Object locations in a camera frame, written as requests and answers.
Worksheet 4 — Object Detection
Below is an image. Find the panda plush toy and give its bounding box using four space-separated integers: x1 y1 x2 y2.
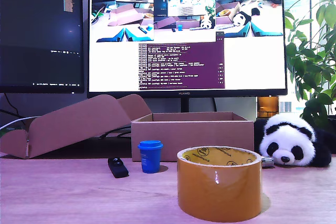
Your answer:
254 113 336 168

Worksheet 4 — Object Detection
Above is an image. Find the small blue lidded cup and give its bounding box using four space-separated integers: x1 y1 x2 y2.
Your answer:
137 140 164 174

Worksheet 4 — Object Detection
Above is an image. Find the amber glass jar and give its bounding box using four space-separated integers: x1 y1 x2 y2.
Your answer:
257 96 279 119

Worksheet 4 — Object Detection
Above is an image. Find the black cable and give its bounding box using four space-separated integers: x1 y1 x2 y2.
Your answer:
97 129 132 140
3 93 25 119

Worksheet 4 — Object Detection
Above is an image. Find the black Huawei computer monitor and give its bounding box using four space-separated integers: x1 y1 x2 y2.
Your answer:
86 0 289 113

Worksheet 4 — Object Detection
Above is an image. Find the dark-screen black computer monitor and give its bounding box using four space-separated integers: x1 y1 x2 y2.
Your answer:
0 0 86 94

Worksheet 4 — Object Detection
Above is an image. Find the brown packing tape roll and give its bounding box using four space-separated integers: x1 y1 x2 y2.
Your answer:
176 145 263 223

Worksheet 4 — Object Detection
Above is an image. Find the thin white cable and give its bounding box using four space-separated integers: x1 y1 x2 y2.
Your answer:
0 115 39 131

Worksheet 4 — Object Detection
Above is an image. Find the silver metal flashlight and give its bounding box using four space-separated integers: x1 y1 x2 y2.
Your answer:
260 155 275 168

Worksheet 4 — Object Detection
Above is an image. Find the green leafy potted plant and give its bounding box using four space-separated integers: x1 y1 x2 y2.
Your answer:
284 0 336 120

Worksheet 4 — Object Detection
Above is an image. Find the open brown cardboard box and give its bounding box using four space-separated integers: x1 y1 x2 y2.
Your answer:
0 94 255 163

